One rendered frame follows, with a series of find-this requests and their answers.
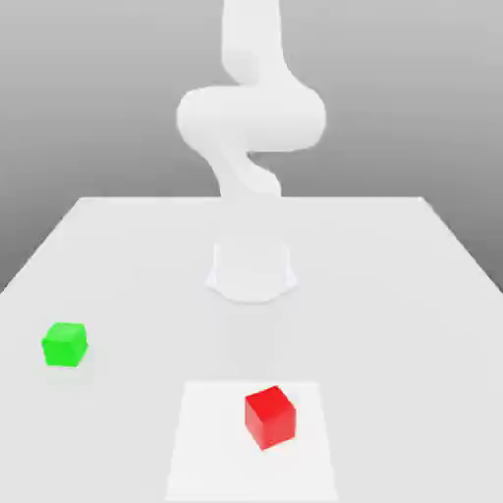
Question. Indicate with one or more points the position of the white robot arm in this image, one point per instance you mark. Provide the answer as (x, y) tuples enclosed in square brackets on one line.
[(251, 118)]

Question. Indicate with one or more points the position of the small red cube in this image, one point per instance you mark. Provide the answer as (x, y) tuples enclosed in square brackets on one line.
[(269, 417)]

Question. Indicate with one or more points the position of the small green cube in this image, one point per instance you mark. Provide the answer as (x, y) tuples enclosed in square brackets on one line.
[(64, 345)]

